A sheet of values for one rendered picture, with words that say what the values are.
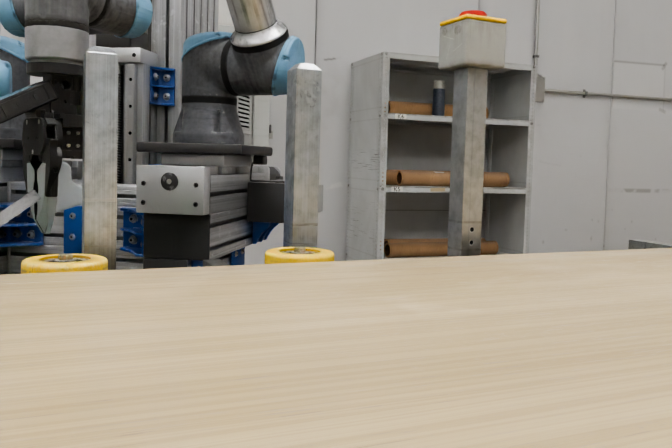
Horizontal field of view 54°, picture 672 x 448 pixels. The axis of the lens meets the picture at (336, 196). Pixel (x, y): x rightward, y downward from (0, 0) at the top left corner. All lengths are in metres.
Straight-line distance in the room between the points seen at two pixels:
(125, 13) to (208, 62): 0.45
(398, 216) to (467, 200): 2.84
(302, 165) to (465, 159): 0.25
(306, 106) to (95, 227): 0.29
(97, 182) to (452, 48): 0.52
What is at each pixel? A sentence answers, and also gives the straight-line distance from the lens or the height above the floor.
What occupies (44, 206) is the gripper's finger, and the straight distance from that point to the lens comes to 0.89.
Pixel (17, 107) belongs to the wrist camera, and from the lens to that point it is 0.88.
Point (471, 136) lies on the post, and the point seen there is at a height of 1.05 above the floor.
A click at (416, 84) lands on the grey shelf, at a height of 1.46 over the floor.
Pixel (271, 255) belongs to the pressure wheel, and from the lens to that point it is 0.75.
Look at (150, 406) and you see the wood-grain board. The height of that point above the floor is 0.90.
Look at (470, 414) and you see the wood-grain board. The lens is 0.32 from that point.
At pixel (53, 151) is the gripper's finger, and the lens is 0.87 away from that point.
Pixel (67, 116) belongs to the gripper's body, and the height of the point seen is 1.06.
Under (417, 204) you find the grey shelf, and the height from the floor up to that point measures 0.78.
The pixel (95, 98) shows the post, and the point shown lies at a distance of 0.80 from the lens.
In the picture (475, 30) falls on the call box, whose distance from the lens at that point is 0.97.
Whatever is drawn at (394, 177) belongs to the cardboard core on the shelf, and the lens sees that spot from 3.47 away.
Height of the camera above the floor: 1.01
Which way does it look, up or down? 3 degrees down
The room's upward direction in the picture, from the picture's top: 2 degrees clockwise
